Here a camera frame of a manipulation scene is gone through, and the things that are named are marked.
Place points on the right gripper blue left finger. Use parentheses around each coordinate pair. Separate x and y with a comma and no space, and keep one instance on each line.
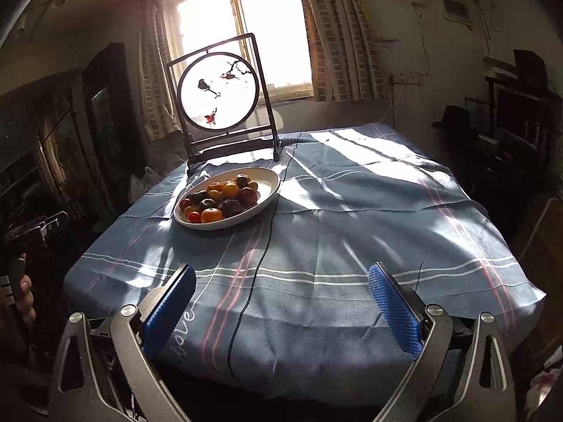
(166,305)

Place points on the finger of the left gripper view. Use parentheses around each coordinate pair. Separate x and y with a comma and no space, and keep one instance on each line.
(55,223)

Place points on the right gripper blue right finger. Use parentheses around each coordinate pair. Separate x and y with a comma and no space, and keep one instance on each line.
(400,317)

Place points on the red cherry tomato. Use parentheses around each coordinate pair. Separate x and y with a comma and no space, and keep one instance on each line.
(194,217)

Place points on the dark wrinkled passion fruit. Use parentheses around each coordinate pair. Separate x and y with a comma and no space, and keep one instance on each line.
(231,207)

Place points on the dark red plum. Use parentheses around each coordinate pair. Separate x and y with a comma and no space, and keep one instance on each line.
(248,197)

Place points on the orange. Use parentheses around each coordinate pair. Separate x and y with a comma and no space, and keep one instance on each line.
(230,190)
(211,215)

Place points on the person's left hand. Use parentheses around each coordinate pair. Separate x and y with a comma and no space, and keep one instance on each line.
(25,301)

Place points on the blue striped tablecloth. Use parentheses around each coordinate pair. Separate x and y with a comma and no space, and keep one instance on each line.
(282,304)

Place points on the left checked curtain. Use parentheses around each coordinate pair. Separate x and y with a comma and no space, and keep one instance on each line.
(156,102)

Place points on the checked curtain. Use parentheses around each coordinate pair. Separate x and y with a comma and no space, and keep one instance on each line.
(342,51)
(156,102)

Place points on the white oval plate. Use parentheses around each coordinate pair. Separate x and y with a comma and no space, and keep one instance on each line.
(207,194)

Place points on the round painted screen ornament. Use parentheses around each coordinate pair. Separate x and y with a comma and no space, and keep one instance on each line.
(221,99)

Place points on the right checked curtain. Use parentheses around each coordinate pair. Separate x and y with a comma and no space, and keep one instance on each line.
(342,51)

